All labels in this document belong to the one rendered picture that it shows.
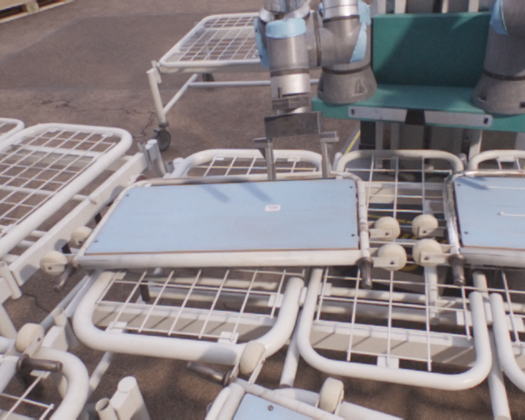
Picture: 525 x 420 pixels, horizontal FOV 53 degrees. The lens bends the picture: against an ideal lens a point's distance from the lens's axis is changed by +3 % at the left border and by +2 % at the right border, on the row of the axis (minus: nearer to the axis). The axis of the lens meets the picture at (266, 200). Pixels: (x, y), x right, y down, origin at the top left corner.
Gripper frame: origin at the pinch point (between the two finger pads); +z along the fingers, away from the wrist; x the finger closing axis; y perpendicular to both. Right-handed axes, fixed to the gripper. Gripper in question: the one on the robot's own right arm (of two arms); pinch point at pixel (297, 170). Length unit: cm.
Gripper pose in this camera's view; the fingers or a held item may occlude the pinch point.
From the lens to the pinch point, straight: 123.3
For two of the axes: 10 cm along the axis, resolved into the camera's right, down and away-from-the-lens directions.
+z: 1.0, 9.8, 1.6
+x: -9.4, 0.4, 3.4
